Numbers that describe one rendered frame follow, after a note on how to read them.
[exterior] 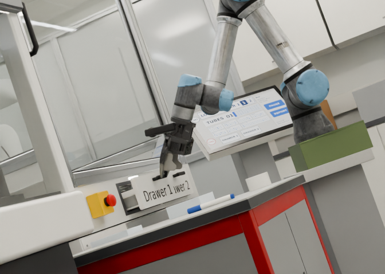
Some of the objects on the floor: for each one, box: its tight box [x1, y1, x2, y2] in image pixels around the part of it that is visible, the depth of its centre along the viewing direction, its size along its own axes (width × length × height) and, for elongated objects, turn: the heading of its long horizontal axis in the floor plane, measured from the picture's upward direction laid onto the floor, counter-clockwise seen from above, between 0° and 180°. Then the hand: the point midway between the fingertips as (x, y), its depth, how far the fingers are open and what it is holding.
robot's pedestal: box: [284, 148, 385, 274], centre depth 257 cm, size 30×30×76 cm
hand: (162, 173), depth 250 cm, fingers closed on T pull, 3 cm apart
